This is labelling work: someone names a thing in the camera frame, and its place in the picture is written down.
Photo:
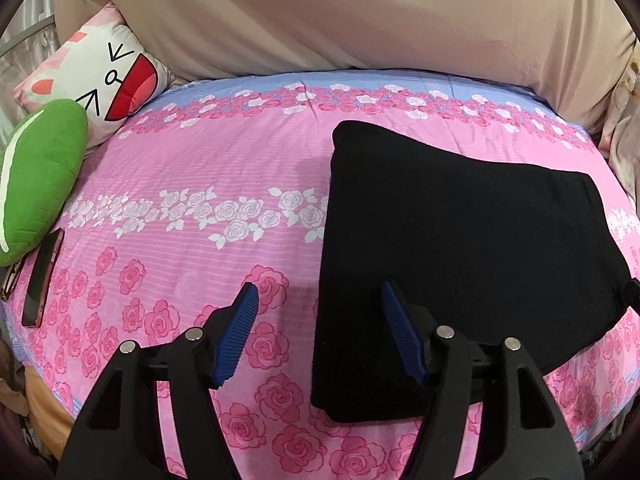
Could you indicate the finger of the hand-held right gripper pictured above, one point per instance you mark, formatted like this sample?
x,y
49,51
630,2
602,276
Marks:
x,y
632,294

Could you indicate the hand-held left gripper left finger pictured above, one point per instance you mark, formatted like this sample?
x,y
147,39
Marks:
x,y
237,332

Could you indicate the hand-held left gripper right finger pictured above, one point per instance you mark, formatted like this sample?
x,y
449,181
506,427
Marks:
x,y
402,332

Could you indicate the black pants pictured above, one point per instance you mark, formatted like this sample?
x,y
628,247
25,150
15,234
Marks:
x,y
460,260

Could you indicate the pink rose print bedsheet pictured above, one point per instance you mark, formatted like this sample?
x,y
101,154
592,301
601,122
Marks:
x,y
200,240

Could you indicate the pale floral blanket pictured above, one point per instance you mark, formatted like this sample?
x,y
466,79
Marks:
x,y
625,125

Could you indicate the black smartphone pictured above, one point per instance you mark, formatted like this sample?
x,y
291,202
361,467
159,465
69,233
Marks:
x,y
44,277

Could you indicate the orange cloth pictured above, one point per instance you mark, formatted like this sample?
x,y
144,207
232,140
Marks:
x,y
47,410

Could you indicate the smartphone with gold edge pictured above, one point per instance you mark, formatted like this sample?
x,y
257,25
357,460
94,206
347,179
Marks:
x,y
9,282

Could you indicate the green plush pillow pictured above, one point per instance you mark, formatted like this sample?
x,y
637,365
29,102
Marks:
x,y
42,175

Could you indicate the white cartoon face pillow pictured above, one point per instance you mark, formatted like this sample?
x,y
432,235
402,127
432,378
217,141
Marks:
x,y
95,80

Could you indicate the grey curtain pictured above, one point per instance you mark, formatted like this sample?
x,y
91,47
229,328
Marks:
x,y
25,60

